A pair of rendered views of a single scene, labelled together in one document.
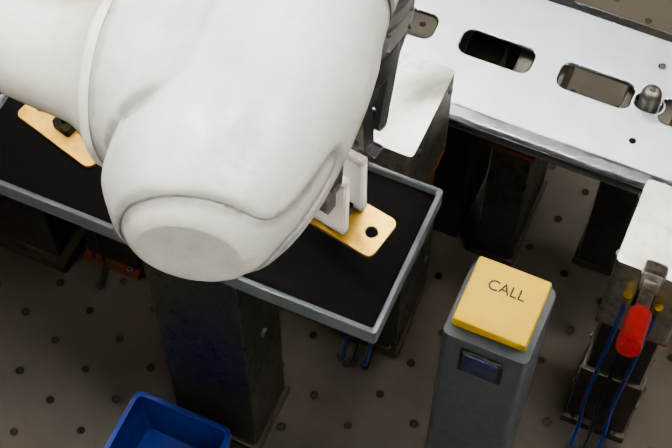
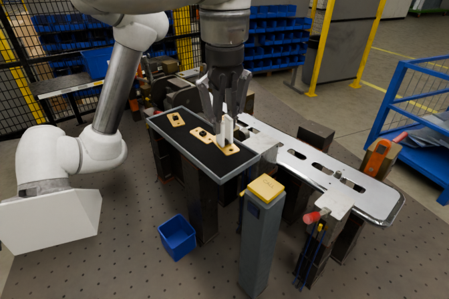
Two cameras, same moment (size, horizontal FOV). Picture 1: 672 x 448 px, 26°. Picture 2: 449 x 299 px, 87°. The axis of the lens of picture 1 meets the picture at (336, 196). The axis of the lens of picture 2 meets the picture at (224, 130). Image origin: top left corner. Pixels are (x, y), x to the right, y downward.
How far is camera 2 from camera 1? 65 cm
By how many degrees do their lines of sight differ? 31
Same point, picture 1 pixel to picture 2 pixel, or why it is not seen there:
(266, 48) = not seen: outside the picture
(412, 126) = (262, 148)
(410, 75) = (267, 139)
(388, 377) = not seen: hidden behind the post
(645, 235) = (326, 200)
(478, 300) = (258, 183)
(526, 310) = (272, 191)
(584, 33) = (322, 157)
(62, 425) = (163, 219)
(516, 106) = (297, 166)
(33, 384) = (163, 208)
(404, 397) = not seen: hidden behind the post
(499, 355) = (258, 203)
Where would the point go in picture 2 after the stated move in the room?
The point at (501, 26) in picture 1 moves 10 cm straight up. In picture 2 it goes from (299, 150) to (305, 127)
